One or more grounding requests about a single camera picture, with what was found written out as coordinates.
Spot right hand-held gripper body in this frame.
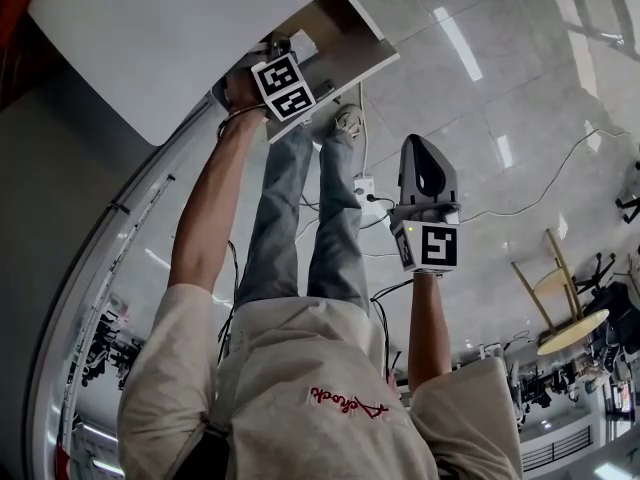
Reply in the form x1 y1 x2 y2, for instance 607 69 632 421
388 133 464 275

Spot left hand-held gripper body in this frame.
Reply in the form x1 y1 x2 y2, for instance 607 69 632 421
250 37 318 122

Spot white wooden drawer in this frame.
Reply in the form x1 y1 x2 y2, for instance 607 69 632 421
213 0 402 145

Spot person's left forearm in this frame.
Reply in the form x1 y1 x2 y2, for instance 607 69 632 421
166 109 270 300

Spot person's right forearm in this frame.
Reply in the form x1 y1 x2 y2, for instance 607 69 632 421
406 270 452 395

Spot person's left hand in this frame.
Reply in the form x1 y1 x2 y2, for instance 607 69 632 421
221 69 268 115

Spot person's grey sneaker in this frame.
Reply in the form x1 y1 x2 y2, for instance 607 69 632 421
331 103 366 140

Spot white power strip with plug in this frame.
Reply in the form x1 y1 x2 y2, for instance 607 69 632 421
352 174 401 230

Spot person's blue jeans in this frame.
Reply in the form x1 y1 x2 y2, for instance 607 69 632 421
233 123 372 315

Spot white desk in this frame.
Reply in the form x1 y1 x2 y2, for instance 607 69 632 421
26 0 370 148

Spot round wooden stool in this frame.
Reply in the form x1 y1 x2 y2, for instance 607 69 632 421
510 227 612 358

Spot person's beige shirt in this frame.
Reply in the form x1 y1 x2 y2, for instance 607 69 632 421
116 281 525 480

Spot thin metal bracelet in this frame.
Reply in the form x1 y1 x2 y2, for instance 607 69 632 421
217 104 267 140

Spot white thick cable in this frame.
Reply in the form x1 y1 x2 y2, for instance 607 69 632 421
356 79 372 180

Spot black cable bundle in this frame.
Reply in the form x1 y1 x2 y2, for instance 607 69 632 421
368 276 417 385

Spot long thin white cable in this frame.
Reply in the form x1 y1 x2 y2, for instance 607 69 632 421
458 126 635 218

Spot black body cable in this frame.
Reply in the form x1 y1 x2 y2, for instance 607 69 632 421
216 239 243 367

